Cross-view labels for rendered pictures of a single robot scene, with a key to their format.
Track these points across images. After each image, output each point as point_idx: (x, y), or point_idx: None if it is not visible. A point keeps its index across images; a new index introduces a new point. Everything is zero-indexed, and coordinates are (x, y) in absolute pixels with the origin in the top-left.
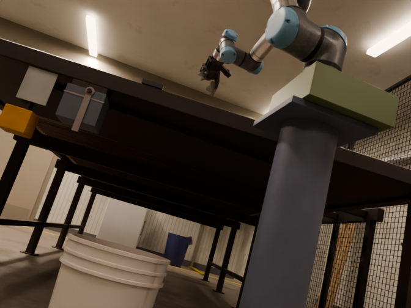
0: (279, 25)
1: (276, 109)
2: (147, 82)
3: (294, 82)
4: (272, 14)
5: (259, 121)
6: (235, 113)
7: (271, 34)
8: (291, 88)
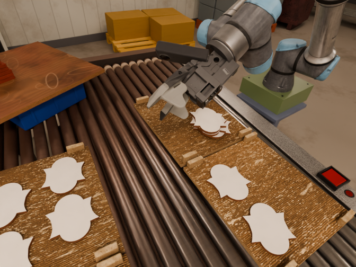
0: (331, 71)
1: (296, 111)
2: (344, 178)
3: (300, 93)
4: (336, 62)
5: (282, 119)
6: (273, 125)
7: (327, 77)
8: (298, 96)
